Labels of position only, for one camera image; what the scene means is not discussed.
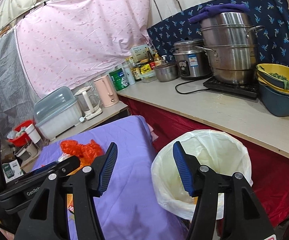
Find clear food container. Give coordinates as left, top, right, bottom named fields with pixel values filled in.
left=140, top=70, right=156, bottom=83

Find black power cable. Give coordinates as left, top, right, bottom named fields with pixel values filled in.
left=175, top=79, right=210, bottom=95

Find green tin can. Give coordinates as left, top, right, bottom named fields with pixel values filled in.
left=109, top=68, right=129, bottom=91

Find yellow blue stacked basins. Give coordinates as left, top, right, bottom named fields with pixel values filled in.
left=256, top=63, right=289, bottom=117

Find purple towel on pot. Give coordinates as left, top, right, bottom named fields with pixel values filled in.
left=188, top=3, right=250, bottom=24

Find grey lidded dish rack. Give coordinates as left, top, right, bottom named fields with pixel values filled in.
left=33, top=86, right=83, bottom=141

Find steel rice cooker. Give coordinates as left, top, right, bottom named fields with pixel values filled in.
left=172, top=39, right=212, bottom=80

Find red velvet counter skirt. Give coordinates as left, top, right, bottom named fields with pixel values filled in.
left=120, top=96, right=289, bottom=227

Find red plastic basin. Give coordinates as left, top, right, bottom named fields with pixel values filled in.
left=8, top=120, right=35, bottom=147

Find pink electric kettle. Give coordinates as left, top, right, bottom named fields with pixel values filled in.
left=94, top=75, right=119, bottom=108

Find dark soy sauce bottle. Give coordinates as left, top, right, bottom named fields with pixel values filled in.
left=147, top=48, right=155, bottom=69

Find white box on counter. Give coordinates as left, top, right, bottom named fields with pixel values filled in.
left=130, top=44, right=152, bottom=62

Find orange snack wrapper bag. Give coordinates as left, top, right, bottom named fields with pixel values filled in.
left=67, top=165, right=92, bottom=214

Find yellow seasoning packet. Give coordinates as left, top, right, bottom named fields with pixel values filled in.
left=140, top=64, right=152, bottom=74

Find white trash bag bin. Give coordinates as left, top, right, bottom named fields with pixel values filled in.
left=151, top=129, right=253, bottom=220

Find grey striped hanging sheet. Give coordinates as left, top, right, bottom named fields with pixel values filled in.
left=0, top=32, right=34, bottom=137

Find red crumpled plastic bag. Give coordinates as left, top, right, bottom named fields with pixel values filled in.
left=60, top=139, right=104, bottom=166

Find black induction cooktop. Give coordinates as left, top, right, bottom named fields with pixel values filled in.
left=203, top=77, right=258, bottom=100

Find purple table cloth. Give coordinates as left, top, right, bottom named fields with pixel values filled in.
left=31, top=115, right=188, bottom=240

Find stacked steel steamer pot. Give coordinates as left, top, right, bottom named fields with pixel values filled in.
left=200, top=12, right=265, bottom=85

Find white green cardboard box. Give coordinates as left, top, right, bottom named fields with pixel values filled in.
left=2, top=160, right=24, bottom=183

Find white glass kettle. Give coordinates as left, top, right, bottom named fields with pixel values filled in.
left=74, top=86, right=103, bottom=120

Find small steel bowl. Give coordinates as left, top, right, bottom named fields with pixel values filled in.
left=154, top=62, right=179, bottom=82

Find navy patterned cloth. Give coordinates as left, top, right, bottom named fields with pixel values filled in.
left=148, top=0, right=289, bottom=67

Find pink hanging sheet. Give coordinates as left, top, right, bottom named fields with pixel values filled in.
left=16, top=0, right=150, bottom=97

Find white cup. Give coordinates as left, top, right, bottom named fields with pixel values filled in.
left=25, top=124, right=41, bottom=144

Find white slim bottle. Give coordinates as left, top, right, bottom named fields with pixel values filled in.
left=123, top=64, right=136, bottom=86

